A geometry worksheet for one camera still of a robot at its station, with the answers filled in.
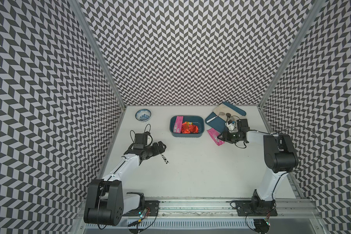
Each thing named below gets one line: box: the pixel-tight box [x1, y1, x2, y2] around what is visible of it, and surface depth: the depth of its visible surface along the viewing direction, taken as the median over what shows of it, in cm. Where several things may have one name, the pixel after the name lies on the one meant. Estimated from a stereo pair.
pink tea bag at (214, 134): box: [206, 127, 225, 147], surface depth 101 cm
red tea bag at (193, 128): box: [188, 124, 199, 134], surface depth 103 cm
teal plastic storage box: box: [169, 115, 205, 138], surface depth 104 cm
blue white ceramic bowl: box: [134, 108, 152, 123], surface depth 112 cm
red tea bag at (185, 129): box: [181, 122, 191, 135], surface depth 101 cm
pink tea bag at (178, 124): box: [173, 116, 184, 134], surface depth 103 cm
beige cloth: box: [213, 103, 247, 123], surface depth 116 cm
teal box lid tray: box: [204, 101, 247, 134], surface depth 113 cm
